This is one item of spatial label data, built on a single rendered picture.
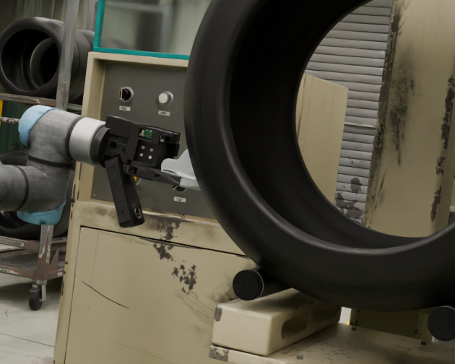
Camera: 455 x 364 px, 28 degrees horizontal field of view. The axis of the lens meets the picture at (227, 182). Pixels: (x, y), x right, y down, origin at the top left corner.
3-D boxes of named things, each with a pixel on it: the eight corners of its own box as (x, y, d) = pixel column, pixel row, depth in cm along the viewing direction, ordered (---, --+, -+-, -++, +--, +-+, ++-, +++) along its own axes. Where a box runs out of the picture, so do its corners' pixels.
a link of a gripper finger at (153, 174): (177, 176, 138) (128, 162, 142) (174, 186, 138) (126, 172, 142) (190, 177, 143) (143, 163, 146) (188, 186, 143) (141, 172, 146)
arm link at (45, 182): (-11, 214, 150) (2, 150, 149) (37, 214, 160) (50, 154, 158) (22, 228, 146) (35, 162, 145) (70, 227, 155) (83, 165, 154)
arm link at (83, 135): (65, 160, 147) (92, 162, 155) (88, 167, 145) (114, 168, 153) (75, 115, 146) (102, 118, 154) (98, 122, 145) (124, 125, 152)
